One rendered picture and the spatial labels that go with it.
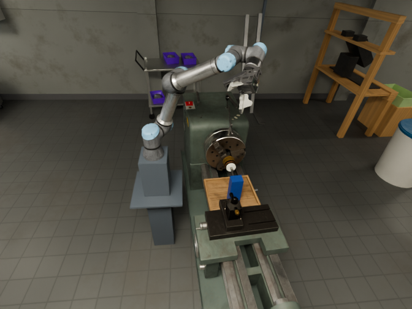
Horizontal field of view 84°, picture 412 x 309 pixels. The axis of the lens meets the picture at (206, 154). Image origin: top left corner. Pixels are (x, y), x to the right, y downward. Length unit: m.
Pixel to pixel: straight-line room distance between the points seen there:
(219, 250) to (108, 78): 4.21
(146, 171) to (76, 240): 1.32
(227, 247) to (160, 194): 0.72
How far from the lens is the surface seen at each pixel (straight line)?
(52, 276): 2.67
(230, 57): 1.08
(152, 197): 1.89
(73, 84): 5.32
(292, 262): 2.58
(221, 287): 1.75
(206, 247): 1.42
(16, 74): 5.71
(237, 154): 1.71
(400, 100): 4.81
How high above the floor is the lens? 2.17
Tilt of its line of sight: 39 degrees down
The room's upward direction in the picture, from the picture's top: 3 degrees clockwise
